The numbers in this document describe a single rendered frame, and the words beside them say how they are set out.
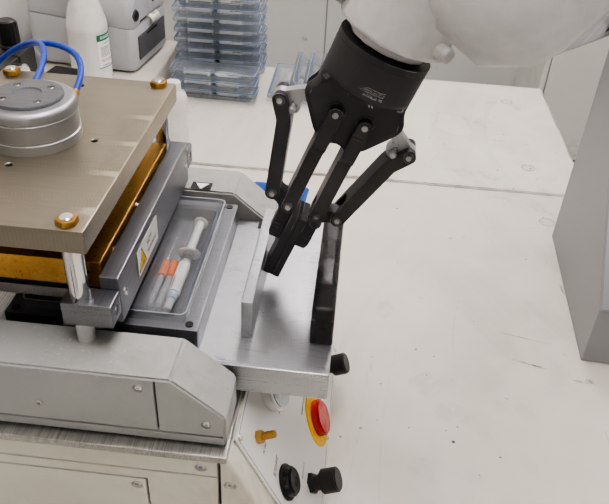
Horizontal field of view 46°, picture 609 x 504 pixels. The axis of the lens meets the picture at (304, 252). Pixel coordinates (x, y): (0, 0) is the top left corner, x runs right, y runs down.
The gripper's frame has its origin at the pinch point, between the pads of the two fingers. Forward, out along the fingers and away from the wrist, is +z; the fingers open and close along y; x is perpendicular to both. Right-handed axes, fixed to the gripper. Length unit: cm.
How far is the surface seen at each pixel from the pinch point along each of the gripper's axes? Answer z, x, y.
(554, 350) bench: 14.0, 19.8, 41.8
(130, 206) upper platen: 1.6, -2.4, -13.9
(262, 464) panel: 13.6, -14.0, 5.3
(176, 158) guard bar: 1.5, 7.4, -12.4
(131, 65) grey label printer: 36, 87, -34
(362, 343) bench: 22.9, 16.9, 17.8
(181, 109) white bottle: 26, 61, -19
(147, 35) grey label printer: 31, 94, -34
